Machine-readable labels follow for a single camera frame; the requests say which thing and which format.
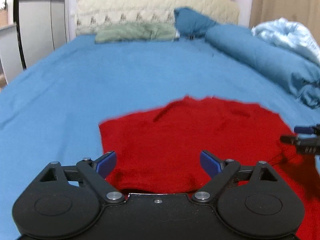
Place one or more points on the black curved pole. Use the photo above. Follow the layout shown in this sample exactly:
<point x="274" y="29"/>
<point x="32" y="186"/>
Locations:
<point x="19" y="30"/>

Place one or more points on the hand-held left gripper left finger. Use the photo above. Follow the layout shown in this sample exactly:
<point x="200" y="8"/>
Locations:
<point x="108" y="164"/>

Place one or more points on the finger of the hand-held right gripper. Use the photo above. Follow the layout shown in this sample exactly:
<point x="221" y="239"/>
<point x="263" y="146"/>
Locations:
<point x="303" y="143"/>
<point x="303" y="130"/>

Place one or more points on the blue rolled duvet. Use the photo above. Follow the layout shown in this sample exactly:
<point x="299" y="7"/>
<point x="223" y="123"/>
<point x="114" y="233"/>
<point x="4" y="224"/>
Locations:
<point x="262" y="57"/>

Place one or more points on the beige quilted headboard cover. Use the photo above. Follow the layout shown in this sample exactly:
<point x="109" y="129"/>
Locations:
<point x="140" y="5"/>

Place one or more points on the light blue quilt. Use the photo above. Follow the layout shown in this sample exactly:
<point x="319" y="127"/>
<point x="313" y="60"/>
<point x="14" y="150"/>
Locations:
<point x="290" y="33"/>

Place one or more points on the blue pillow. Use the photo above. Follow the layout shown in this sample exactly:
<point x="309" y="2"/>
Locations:
<point x="191" y="22"/>

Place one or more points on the green folded blanket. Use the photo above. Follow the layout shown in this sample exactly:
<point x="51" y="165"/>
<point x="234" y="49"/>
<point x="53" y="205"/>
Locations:
<point x="135" y="32"/>

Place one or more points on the red knit sweater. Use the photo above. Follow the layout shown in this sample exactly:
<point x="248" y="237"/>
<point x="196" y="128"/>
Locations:
<point x="180" y="140"/>

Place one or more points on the grey wardrobe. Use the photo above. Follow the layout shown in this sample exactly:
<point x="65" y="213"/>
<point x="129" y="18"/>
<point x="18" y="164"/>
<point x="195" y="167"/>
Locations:
<point x="37" y="20"/>

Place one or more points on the beige curtain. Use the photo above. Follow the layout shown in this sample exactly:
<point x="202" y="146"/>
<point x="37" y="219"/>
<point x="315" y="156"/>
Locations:
<point x="285" y="1"/>

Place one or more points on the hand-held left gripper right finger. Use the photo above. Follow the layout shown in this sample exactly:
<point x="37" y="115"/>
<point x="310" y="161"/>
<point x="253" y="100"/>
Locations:
<point x="209" y="164"/>

